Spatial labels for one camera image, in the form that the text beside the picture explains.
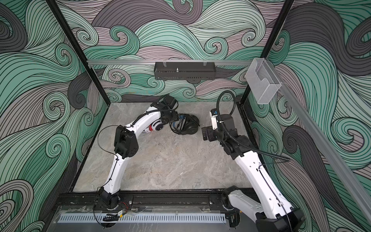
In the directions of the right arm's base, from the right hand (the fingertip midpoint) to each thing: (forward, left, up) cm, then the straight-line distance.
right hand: (212, 126), depth 73 cm
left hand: (+17, +21, -15) cm, 31 cm away
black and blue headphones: (+15, +13, -19) cm, 28 cm away
